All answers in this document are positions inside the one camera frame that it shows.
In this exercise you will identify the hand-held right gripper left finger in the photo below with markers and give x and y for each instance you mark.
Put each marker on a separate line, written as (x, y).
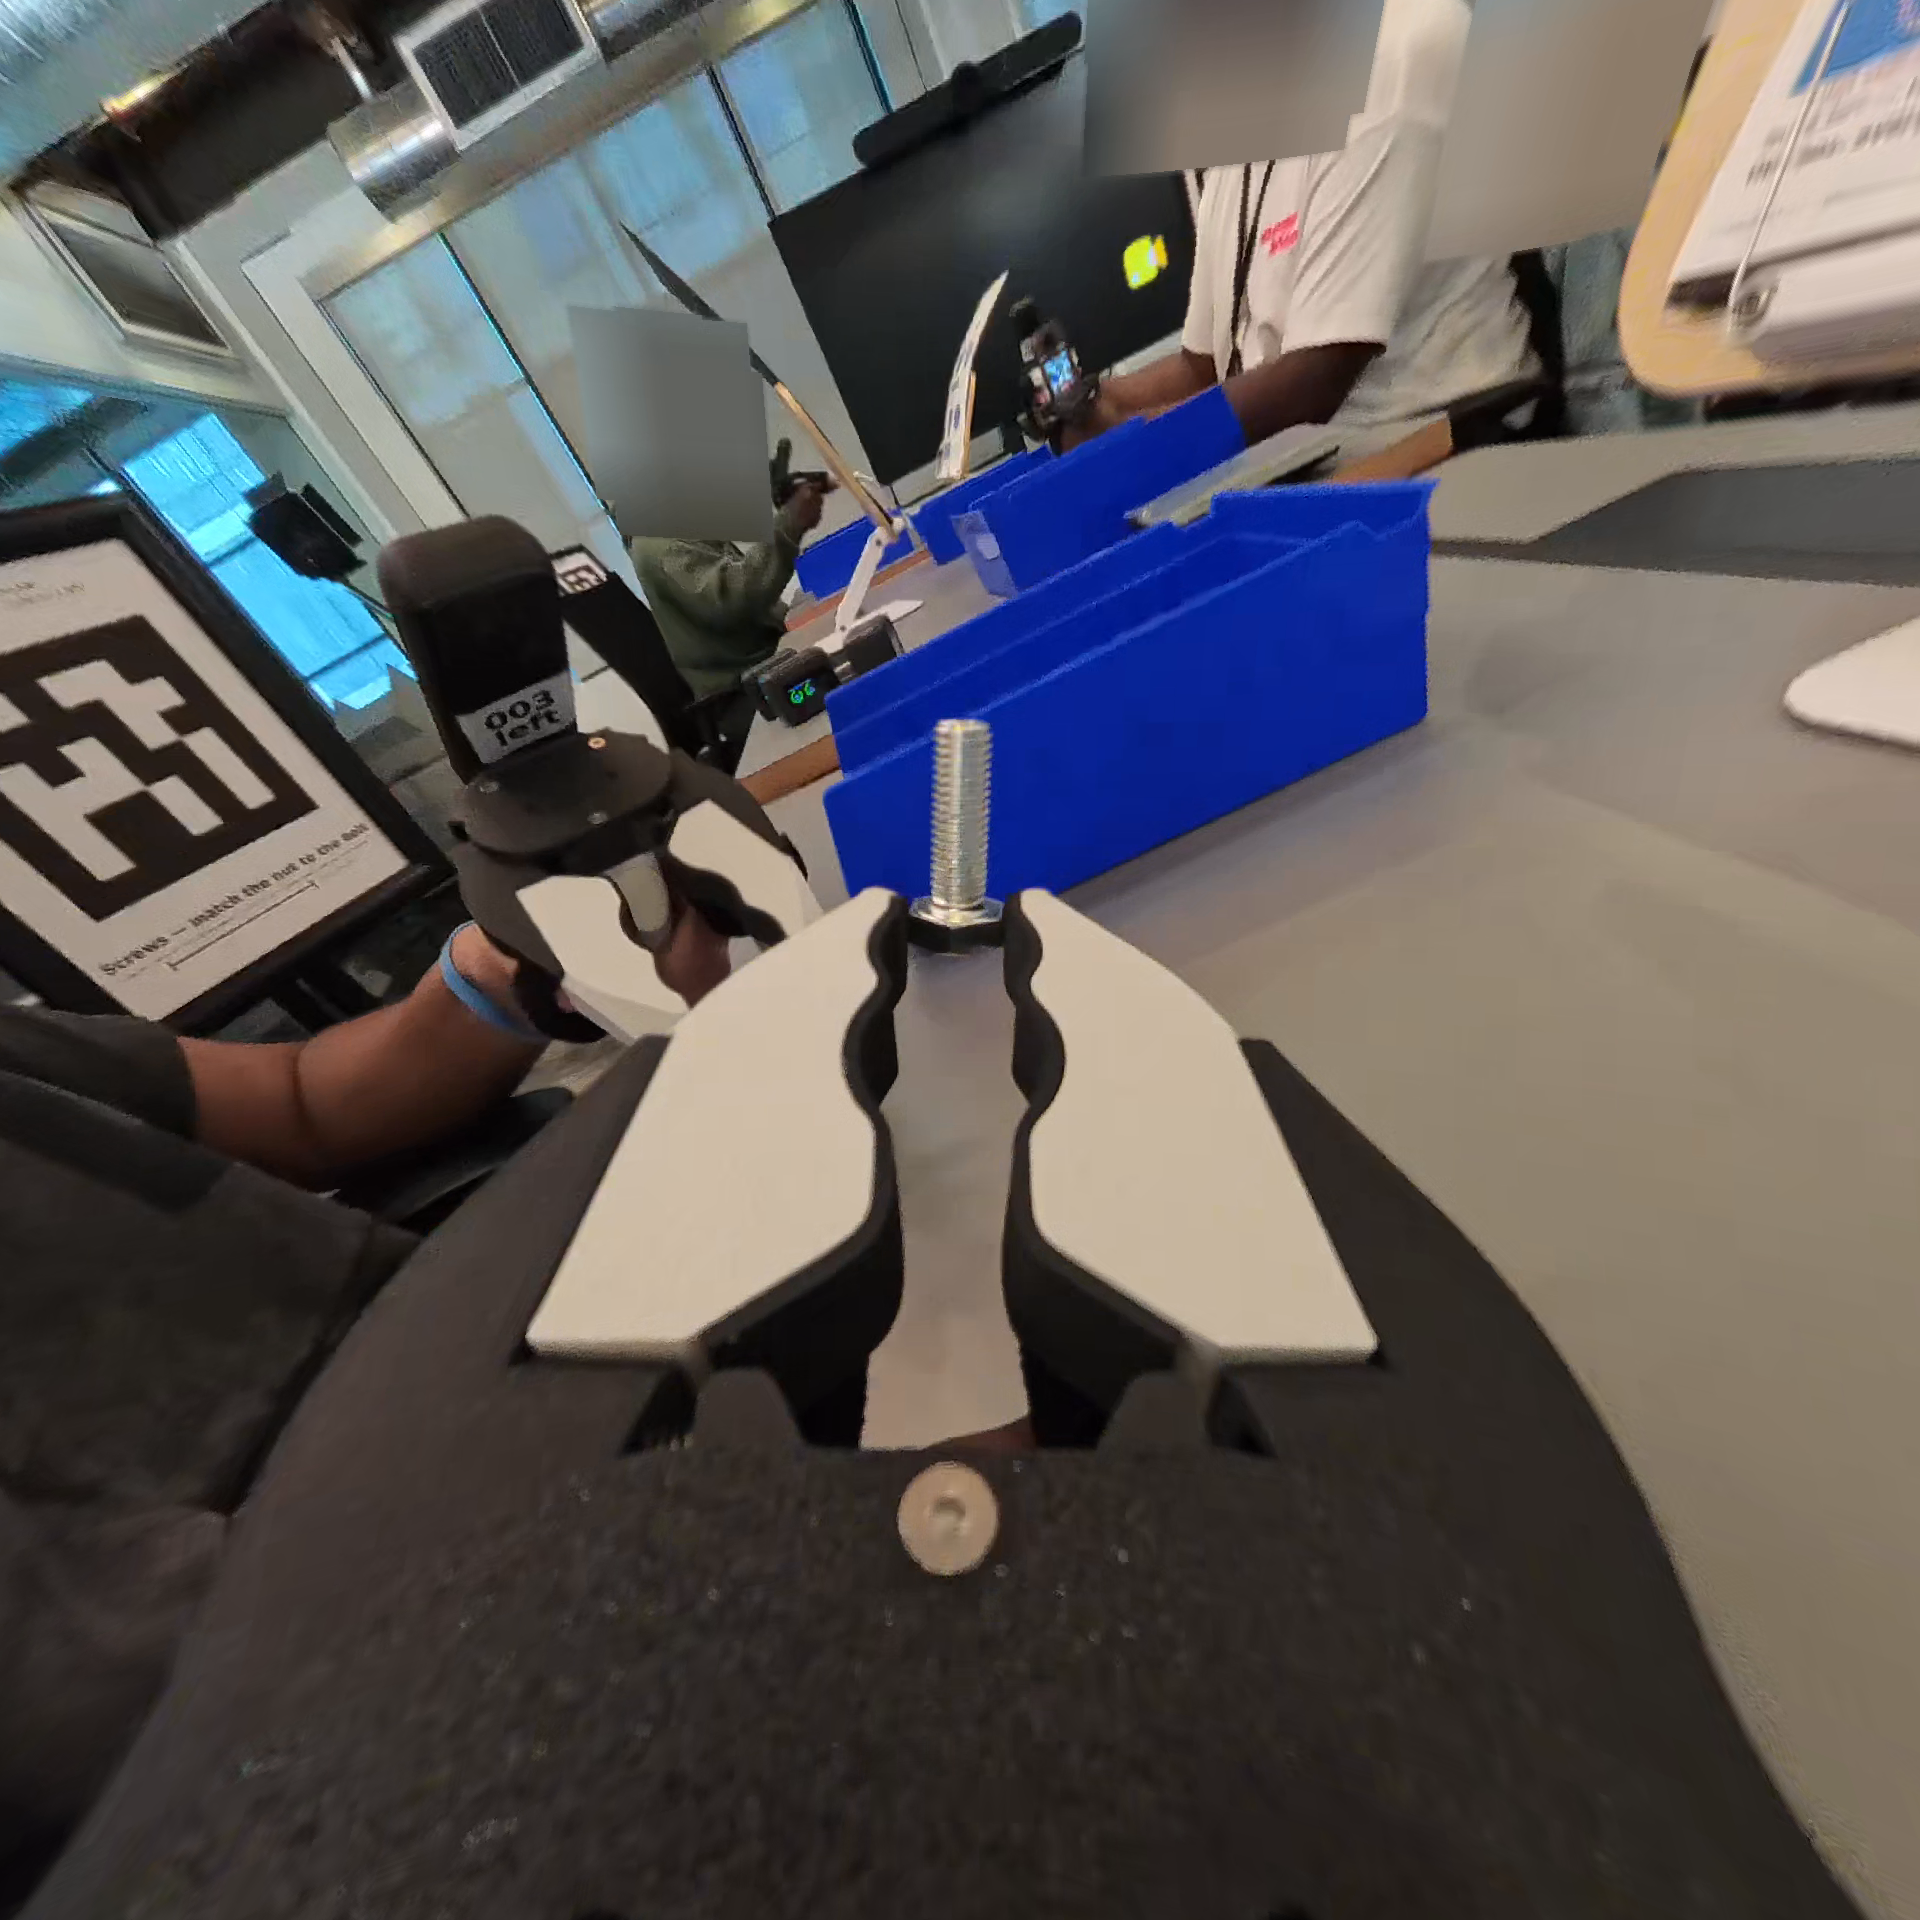
(720, 1171)

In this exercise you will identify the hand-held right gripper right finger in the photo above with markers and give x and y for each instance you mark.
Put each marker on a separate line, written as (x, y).
(1184, 1185)

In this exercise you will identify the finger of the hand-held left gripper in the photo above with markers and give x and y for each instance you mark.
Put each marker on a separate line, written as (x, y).
(592, 945)
(750, 870)

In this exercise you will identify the thick silver bolt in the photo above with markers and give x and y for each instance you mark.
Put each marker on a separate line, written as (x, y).
(960, 818)

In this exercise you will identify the blue plastic bin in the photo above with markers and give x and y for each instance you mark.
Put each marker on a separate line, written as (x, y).
(967, 518)
(1080, 511)
(849, 559)
(1171, 704)

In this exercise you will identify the person's left forearm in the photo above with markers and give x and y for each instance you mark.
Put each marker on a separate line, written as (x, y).
(329, 1095)

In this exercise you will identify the grey desk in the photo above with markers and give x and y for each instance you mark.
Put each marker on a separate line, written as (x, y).
(1575, 1050)

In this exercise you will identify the person's left hand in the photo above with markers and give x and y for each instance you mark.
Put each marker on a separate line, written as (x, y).
(699, 961)

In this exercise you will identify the small marker card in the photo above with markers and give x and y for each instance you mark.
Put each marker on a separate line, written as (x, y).
(581, 569)

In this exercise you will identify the blue wristband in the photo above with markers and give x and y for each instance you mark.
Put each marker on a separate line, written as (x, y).
(480, 991)

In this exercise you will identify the framed marker poster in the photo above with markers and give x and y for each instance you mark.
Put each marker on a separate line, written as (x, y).
(181, 750)

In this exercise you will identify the wooden stand board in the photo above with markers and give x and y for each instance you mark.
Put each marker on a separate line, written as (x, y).
(1664, 299)
(839, 450)

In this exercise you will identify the printed instruction sheet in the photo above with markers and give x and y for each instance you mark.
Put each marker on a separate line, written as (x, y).
(1829, 149)
(973, 376)

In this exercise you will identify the black television screen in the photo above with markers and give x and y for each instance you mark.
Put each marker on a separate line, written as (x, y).
(932, 299)

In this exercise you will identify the ceiling air vent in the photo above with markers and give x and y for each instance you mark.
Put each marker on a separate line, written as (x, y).
(494, 59)

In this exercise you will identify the black video bar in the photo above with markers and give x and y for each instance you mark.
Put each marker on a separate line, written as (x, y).
(960, 90)

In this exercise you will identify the yellow sticker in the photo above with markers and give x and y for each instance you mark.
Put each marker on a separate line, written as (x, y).
(1145, 258)

